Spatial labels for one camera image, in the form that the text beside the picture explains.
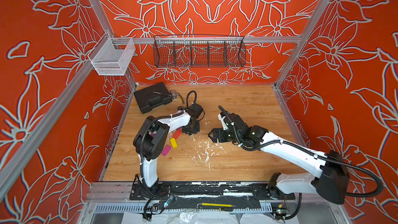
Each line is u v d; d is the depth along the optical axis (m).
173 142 0.88
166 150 0.88
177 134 0.92
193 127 0.80
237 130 0.58
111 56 0.93
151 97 1.05
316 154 0.43
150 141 0.50
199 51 0.97
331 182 0.39
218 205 0.70
